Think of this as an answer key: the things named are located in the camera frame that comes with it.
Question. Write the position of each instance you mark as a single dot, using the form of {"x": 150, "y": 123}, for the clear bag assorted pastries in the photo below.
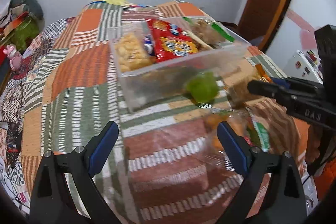
{"x": 207, "y": 35}

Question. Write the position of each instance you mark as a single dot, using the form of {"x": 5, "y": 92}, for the green round snack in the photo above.
{"x": 203, "y": 87}

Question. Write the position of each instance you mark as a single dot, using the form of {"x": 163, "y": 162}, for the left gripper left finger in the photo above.
{"x": 51, "y": 201}

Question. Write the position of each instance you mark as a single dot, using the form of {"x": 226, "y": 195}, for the orange bread snack packet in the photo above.
{"x": 232, "y": 124}

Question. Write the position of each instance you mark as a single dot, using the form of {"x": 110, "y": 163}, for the pink plush toy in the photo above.
{"x": 14, "y": 56}

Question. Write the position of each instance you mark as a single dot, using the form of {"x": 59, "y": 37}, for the popcorn puff clear bag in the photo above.
{"x": 131, "y": 54}

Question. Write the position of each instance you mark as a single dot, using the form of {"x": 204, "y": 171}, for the white sticker covered appliance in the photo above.
{"x": 301, "y": 66}

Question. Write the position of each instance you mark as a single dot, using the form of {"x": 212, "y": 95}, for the right hand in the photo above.
{"x": 314, "y": 136}

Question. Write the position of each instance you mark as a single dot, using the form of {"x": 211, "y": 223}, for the red biscuit snack packet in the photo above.
{"x": 169, "y": 41}

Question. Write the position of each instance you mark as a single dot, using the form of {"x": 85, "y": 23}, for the clear plastic storage box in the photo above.
{"x": 144, "y": 86}

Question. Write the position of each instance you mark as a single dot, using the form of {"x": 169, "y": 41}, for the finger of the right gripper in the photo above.
{"x": 291, "y": 99}
{"x": 294, "y": 83}

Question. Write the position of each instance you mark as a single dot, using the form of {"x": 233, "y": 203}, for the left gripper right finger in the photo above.
{"x": 271, "y": 191}

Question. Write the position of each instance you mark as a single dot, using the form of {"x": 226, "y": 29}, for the patchwork striped bed blanket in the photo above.
{"x": 142, "y": 115}

